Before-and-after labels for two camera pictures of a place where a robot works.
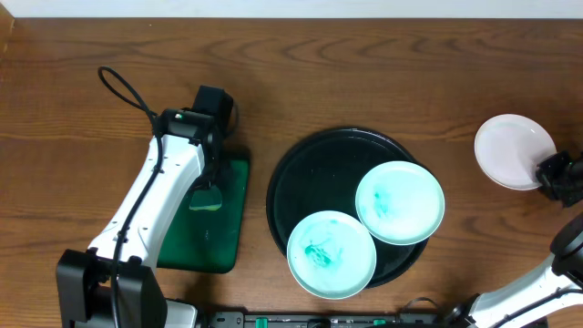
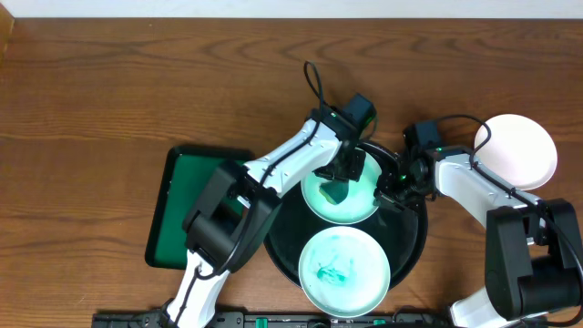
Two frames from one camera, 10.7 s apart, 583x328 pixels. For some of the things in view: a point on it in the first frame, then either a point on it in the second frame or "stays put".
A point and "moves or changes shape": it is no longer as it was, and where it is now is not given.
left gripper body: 211,172 to 342,169
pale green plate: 400,202 to 360,197
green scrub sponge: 206,199 moves or changes shape
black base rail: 322,320 stays put
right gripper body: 561,178 to 404,190
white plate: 508,148 stays put
